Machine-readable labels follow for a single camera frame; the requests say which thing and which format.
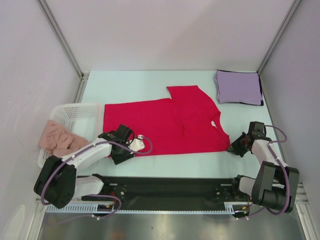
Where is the red t shirt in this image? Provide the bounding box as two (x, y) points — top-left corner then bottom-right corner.
(103, 85), (230, 156)

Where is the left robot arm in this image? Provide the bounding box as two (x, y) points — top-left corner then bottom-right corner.
(33, 124), (135, 209)

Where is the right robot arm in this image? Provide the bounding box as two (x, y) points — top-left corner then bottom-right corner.
(227, 121), (300, 215)

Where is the white plastic laundry basket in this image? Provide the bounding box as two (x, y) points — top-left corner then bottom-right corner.
(37, 103), (102, 168)

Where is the folded purple t shirt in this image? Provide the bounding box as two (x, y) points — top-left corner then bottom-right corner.
(214, 70), (261, 106)

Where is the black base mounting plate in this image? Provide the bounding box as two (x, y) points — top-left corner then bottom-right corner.
(81, 176), (252, 212)

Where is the pink t shirt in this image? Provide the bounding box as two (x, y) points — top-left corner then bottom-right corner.
(38, 120), (90, 157)

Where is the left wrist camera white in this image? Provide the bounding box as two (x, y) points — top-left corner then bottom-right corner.
(129, 135), (146, 152)

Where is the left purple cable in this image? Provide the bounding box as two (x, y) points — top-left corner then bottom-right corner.
(39, 134), (154, 225)

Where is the white slotted cable duct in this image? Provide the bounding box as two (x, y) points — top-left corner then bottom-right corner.
(46, 202), (249, 215)

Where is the aluminium rail front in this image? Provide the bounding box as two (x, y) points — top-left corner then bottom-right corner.
(34, 182), (310, 205)

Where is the right aluminium frame post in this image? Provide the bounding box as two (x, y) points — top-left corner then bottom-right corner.
(256, 0), (304, 75)

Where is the aluminium frame post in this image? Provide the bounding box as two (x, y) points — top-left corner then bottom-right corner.
(256, 0), (304, 75)
(36, 0), (84, 79)

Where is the left aluminium frame post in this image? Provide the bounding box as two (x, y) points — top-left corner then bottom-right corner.
(36, 0), (84, 79)

